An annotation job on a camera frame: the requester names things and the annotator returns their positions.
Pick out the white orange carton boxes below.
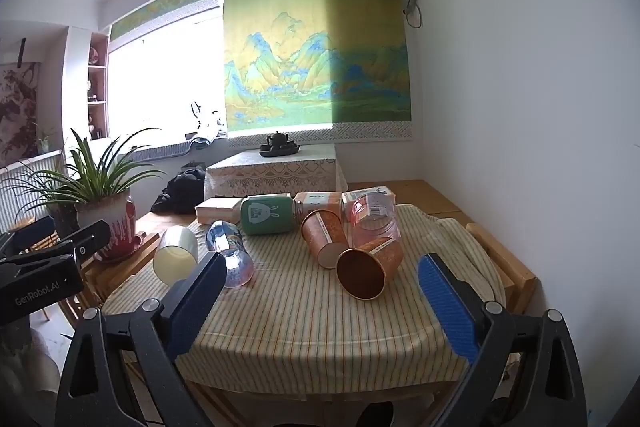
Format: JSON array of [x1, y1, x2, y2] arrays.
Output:
[[341, 186, 396, 220]]

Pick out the clear blue cup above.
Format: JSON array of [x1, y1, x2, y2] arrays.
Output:
[[206, 219, 256, 289]]

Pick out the copper orange cup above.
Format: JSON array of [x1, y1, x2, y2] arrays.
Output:
[[301, 209, 348, 269], [336, 238, 404, 303]]

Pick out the white cloth on windowsill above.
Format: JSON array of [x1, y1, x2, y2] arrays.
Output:
[[191, 109, 227, 150]]

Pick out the white flat box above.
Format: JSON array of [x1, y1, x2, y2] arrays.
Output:
[[194, 198, 243, 225]]

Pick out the green bottle with rabbit print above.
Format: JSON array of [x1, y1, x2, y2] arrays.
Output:
[[240, 195, 305, 236]]

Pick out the narrow landscape roller blind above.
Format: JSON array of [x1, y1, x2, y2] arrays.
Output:
[[108, 0, 222, 42]]

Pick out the striped tablecloth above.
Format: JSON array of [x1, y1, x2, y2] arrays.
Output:
[[100, 204, 506, 395]]

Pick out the black bag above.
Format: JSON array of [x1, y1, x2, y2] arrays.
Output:
[[151, 168, 207, 215]]

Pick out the red leaf wall painting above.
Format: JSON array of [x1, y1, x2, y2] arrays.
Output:
[[0, 62, 41, 168]]

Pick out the lace-covered low table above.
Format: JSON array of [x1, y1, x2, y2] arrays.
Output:
[[204, 143, 348, 200]]

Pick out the dark tea tray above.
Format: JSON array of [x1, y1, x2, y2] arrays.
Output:
[[259, 143, 301, 158]]

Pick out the orange and white box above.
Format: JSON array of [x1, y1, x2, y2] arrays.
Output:
[[292, 191, 343, 220]]

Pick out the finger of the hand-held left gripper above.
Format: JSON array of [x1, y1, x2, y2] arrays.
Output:
[[0, 215, 56, 254], [47, 220, 112, 264]]

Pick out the large landscape roller blind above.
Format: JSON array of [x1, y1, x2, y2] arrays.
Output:
[[221, 0, 413, 142]]

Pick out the white radiator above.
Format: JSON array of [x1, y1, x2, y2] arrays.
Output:
[[0, 150, 66, 233]]

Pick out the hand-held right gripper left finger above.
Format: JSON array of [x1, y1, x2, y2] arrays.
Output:
[[56, 251, 228, 427]]

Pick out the green plant in dark pot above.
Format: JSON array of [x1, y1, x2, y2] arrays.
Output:
[[0, 162, 81, 238]]

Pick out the patterned windowsill cushion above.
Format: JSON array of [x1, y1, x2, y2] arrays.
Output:
[[132, 141, 194, 162]]

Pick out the green plant in red-white pot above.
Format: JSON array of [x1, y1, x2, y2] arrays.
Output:
[[30, 127, 166, 260]]

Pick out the wooden table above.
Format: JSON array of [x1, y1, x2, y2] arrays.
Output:
[[75, 179, 538, 427]]

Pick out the frosted white cup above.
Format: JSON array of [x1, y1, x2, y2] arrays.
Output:
[[152, 226, 199, 285]]

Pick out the white wall shelf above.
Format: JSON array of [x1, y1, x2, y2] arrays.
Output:
[[62, 27, 110, 142]]

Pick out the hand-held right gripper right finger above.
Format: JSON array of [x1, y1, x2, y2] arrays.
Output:
[[418, 253, 588, 427]]

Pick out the red plant saucer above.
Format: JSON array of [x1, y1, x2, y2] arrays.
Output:
[[95, 232, 148, 264]]

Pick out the wooden plant stand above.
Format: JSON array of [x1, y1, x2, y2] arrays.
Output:
[[82, 232, 163, 303]]

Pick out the air conditioner cable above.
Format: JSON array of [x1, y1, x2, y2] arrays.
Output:
[[402, 0, 423, 28]]

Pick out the clear pink cup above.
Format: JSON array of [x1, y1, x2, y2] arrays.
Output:
[[350, 194, 401, 253]]

